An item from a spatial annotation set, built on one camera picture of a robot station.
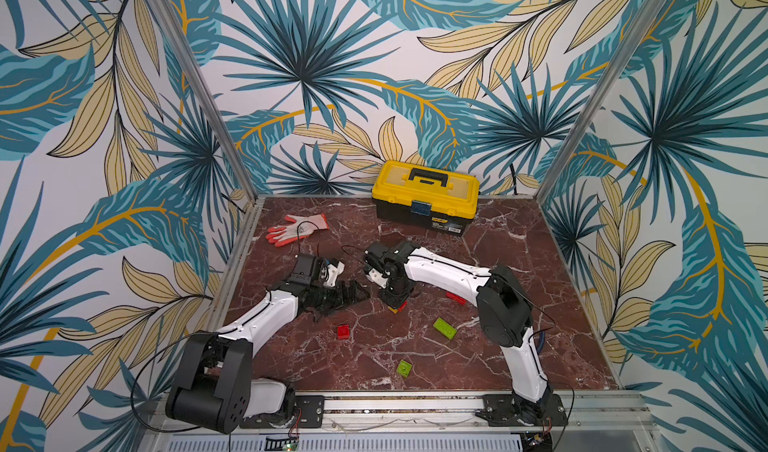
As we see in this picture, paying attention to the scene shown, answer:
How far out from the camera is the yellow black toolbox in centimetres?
99

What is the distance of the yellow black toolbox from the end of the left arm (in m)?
0.35

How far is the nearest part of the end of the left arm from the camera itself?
70 cm
